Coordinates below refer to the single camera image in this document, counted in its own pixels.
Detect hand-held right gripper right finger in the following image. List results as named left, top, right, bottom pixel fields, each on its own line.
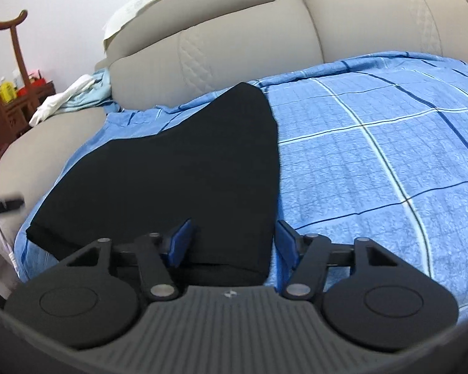
left=275, top=220, right=402, bottom=302

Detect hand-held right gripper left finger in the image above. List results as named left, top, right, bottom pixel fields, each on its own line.
left=64, top=218, right=196, bottom=302

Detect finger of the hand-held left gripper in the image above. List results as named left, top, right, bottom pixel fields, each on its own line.
left=0, top=192, right=25, bottom=221

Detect black pants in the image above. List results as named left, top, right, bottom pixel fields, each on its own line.
left=25, top=82, right=281, bottom=287

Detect dark wooden cabinet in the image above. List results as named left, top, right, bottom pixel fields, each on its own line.
left=2, top=82, right=55, bottom=137

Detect white cloth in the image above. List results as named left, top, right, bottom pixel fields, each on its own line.
left=28, top=74, right=96, bottom=127

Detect yellow bottle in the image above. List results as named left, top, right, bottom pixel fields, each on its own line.
left=0, top=77, right=16, bottom=104

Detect blue checked blanket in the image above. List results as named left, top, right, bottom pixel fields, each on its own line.
left=13, top=50, right=468, bottom=316

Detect red box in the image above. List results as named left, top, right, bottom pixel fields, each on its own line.
left=17, top=79, right=47, bottom=98

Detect light blue cloth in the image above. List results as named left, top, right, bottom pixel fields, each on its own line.
left=58, top=68, right=114, bottom=112

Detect dark wooden chair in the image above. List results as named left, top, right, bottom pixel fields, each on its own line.
left=0, top=10, right=29, bottom=164

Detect grey leather sofa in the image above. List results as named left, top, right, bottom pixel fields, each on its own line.
left=0, top=0, right=468, bottom=250

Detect white lace sofa cover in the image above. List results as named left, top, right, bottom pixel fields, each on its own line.
left=102, top=0, right=219, bottom=41

